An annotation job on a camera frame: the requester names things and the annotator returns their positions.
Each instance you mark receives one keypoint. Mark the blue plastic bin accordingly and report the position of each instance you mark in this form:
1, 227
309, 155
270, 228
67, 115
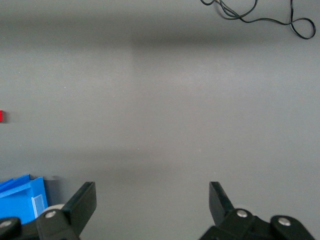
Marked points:
17, 200

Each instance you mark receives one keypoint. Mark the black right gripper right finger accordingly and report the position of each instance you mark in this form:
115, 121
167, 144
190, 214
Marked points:
220, 202

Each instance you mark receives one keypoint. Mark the red cube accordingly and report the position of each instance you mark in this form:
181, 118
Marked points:
1, 116

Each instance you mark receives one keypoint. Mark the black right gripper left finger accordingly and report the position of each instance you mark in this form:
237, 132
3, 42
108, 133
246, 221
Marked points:
82, 202

